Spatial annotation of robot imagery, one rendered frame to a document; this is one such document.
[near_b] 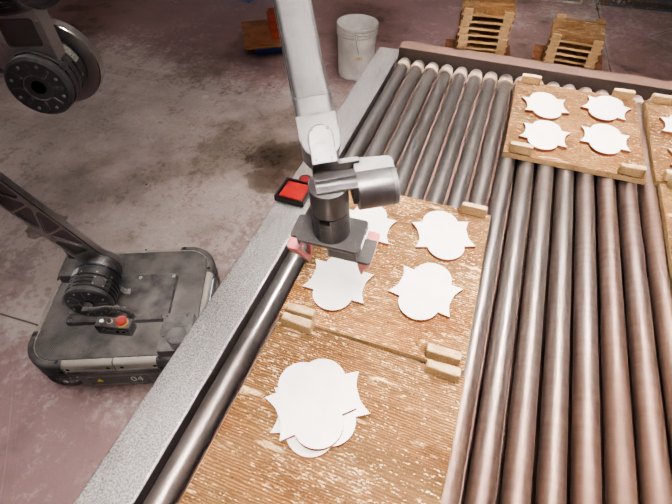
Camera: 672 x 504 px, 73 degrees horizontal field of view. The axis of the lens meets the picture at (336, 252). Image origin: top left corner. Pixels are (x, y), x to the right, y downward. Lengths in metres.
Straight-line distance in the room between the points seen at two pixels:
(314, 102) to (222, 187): 2.01
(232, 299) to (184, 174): 1.91
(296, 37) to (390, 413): 0.59
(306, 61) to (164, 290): 1.32
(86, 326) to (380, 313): 1.28
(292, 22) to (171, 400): 0.63
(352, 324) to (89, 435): 1.32
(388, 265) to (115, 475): 0.60
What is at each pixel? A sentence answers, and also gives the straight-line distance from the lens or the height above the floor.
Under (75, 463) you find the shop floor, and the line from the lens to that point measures 1.95.
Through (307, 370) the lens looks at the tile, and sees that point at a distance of 0.78.
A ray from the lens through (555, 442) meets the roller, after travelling 0.85.
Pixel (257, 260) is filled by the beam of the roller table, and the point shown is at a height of 0.91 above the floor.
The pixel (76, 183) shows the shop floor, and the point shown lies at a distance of 2.98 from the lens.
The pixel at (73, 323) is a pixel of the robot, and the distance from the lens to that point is 1.91.
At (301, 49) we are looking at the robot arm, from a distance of 0.71.
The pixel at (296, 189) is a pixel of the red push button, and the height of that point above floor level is 0.93.
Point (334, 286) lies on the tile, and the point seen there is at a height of 0.94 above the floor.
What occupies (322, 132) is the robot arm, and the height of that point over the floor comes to 1.30.
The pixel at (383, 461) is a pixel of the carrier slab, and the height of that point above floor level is 0.94.
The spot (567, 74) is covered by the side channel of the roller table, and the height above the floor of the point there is 0.95.
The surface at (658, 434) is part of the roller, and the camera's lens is 0.94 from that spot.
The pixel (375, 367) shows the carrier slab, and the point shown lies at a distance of 0.81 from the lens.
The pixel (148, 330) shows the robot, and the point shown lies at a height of 0.24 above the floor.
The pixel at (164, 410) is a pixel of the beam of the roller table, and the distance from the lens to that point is 0.85.
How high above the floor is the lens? 1.65
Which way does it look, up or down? 48 degrees down
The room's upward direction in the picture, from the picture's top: straight up
